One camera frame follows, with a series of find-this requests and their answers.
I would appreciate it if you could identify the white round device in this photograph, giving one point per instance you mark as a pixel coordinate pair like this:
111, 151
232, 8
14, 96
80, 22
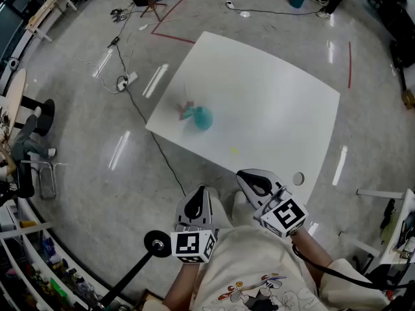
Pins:
13, 63

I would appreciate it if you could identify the person's left forearm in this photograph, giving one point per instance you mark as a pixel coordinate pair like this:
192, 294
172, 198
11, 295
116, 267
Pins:
181, 287

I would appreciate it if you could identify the stack of black cases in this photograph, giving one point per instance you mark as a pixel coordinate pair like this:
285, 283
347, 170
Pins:
398, 21

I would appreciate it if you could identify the teal toy with pink tip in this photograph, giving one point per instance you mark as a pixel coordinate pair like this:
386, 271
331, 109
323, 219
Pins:
204, 118

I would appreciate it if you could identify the person's right forearm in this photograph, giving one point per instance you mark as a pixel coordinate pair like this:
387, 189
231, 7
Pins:
311, 248

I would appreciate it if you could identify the small cardboard box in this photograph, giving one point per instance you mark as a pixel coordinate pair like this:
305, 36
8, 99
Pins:
409, 99

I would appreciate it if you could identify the white cluttered storage shelf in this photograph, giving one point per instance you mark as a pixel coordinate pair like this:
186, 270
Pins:
39, 271

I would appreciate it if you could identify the person's cream printed t-shirt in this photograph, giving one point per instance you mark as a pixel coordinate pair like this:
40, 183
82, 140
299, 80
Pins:
253, 258

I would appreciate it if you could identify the small white power strip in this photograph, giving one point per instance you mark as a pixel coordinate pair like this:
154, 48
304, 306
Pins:
229, 4

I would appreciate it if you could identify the black stand with round disc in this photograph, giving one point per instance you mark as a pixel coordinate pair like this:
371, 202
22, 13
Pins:
152, 238

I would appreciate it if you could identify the black round table base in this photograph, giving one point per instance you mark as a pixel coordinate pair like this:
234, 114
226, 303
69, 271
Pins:
47, 112

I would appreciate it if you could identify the spare grey gripper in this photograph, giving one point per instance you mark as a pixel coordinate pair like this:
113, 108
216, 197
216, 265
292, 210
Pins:
118, 15

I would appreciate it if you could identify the black power adapter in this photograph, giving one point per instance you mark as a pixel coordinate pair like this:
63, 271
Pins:
114, 41

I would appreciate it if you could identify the person's cream trousers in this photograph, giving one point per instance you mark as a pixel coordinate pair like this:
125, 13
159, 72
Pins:
223, 212

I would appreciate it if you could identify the large white power strip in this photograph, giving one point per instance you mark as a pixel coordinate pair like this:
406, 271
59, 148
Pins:
131, 76

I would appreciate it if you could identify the white desk with wooden top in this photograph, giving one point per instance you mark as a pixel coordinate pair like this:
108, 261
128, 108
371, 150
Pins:
45, 10

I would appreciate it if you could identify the white side desk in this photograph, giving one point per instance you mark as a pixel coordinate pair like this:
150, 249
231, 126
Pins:
389, 254

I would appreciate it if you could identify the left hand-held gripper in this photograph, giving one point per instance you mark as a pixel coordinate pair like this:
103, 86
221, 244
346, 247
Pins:
188, 245

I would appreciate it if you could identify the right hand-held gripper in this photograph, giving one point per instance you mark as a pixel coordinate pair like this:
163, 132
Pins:
285, 217

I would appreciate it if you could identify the metal frame chair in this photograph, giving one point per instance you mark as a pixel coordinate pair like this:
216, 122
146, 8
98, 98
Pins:
47, 186

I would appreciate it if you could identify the round wooden table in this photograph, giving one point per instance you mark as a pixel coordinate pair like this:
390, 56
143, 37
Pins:
16, 96

